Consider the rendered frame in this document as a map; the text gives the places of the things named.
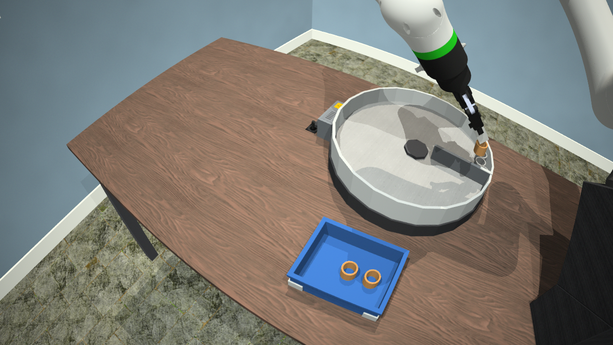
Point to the bronze bushing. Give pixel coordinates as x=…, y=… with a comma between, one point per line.
x=349, y=264
x=373, y=273
x=480, y=149

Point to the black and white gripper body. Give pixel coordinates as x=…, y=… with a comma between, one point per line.
x=457, y=84

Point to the blue plastic crate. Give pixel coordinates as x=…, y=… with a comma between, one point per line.
x=317, y=268

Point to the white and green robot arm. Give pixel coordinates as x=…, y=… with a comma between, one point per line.
x=425, y=27

